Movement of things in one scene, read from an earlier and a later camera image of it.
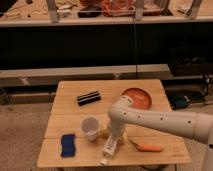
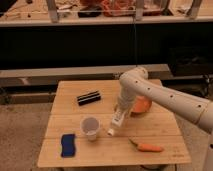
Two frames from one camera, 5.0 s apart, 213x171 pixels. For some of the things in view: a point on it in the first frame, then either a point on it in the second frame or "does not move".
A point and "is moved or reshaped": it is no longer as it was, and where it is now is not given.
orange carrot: x=148 y=147 does not move
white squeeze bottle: x=109 y=149 is moved or reshaped
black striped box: x=88 y=97 does not move
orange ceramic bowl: x=140 y=99 does not move
